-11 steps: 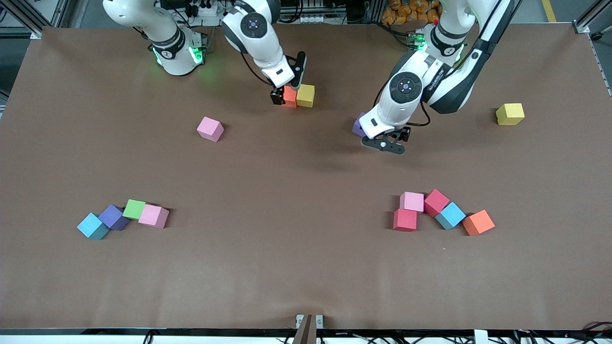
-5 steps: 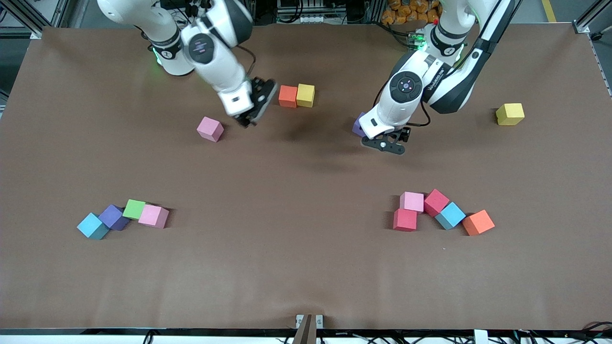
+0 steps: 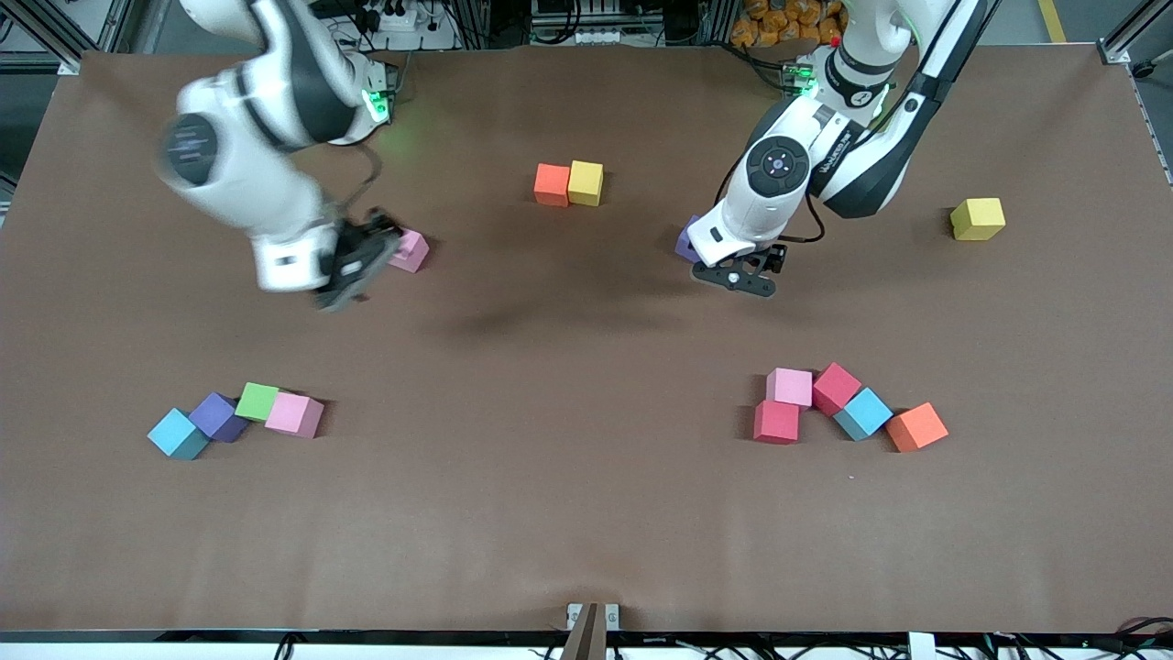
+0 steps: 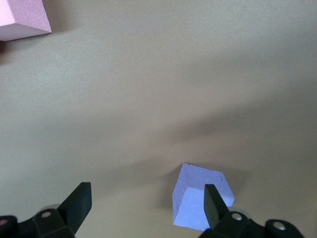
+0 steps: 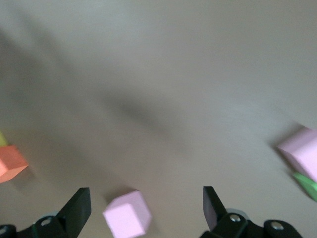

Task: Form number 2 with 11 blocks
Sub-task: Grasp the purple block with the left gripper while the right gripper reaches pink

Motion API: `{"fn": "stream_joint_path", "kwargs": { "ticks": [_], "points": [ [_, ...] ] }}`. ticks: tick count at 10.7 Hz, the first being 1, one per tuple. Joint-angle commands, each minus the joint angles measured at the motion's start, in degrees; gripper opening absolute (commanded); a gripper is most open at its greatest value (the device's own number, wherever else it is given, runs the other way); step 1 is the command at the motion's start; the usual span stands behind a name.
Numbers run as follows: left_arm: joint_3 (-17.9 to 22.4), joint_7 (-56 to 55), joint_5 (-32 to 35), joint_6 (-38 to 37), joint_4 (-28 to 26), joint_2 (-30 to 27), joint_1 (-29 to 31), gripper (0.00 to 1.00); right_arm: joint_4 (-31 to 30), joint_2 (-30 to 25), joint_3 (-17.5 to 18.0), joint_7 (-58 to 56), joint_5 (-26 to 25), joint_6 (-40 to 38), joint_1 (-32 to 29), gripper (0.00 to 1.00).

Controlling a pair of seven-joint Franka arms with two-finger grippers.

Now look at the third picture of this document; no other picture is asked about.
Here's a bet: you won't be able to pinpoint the pink foam cube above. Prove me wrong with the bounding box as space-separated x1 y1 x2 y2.
264 391 325 439
389 229 431 274
765 367 815 409

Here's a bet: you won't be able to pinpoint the red foam cube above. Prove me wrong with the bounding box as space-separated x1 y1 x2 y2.
753 400 801 446
812 361 863 418

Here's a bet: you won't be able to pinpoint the orange foam cube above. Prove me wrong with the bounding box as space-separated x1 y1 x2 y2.
534 162 571 207
885 401 950 454

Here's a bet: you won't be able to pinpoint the yellow foam cube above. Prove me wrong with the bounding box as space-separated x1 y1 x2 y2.
949 197 1007 242
567 159 606 207

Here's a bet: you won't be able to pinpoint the blue foam cube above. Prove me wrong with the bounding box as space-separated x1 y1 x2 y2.
147 408 212 461
832 386 894 443

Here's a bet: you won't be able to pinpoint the green foam cube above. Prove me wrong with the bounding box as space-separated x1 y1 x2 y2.
235 382 281 423

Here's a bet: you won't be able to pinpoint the white power strip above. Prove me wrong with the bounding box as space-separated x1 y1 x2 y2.
362 0 459 51
548 26 635 47

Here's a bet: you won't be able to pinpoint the orange snack bags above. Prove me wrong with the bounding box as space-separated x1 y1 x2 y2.
730 0 849 49

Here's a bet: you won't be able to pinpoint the table cover sheet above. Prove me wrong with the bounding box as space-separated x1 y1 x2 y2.
0 44 1173 635

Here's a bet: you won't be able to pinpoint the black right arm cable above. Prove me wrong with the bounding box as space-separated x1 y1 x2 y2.
334 142 382 221

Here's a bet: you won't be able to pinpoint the aluminium frame profile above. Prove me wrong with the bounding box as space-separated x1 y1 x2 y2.
1098 0 1173 184
0 0 129 76

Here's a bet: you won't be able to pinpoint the silver metal bracket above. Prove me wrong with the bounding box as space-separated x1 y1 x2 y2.
566 602 621 633

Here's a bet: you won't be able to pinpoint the brown wooden post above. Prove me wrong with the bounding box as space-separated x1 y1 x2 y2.
559 602 609 660

